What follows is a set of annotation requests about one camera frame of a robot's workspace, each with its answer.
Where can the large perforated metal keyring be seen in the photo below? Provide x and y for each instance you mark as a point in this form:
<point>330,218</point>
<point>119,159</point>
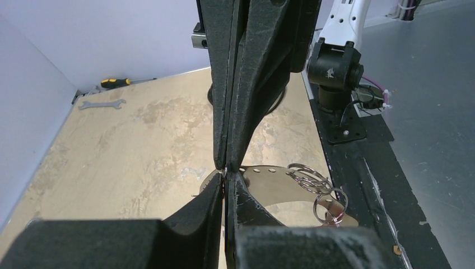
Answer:
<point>296,194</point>

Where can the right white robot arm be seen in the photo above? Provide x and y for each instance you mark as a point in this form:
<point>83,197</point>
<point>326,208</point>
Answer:
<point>333,62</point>

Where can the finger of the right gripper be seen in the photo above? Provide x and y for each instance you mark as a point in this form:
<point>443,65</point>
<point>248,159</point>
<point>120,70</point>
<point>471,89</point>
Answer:
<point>221,22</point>
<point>274,43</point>

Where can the yellow black screwdriver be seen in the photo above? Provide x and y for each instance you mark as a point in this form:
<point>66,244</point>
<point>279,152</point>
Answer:
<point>114,83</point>

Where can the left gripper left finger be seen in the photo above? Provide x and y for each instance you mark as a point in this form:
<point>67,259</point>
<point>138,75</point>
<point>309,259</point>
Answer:
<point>189,238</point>

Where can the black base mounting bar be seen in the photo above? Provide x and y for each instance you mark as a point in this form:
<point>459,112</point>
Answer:
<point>362,163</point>

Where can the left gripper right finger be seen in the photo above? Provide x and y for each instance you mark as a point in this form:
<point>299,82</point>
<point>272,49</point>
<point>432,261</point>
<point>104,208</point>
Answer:
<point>255,239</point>

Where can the silver open end wrench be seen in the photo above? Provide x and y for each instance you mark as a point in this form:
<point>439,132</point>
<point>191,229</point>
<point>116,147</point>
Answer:
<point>112,104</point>

